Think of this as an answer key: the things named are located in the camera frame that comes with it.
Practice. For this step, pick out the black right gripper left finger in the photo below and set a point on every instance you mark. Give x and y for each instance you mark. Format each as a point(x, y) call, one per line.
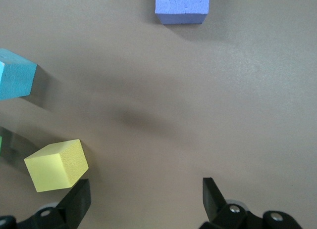
point(76, 201)

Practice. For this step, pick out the brown table mat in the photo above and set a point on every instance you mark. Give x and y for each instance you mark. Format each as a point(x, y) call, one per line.
point(173, 103)

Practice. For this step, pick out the green foam block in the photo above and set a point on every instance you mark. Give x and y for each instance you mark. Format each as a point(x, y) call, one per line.
point(0, 146)

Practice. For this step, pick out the purple foam block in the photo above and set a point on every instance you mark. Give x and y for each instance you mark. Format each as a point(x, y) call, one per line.
point(182, 6)

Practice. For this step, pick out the yellow foam block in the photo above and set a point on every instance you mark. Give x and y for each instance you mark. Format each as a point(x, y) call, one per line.
point(54, 164)

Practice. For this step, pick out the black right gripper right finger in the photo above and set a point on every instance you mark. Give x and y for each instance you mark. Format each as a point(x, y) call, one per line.
point(213, 201)

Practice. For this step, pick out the blue foam block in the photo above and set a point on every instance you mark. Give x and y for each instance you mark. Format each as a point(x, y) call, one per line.
point(15, 78)

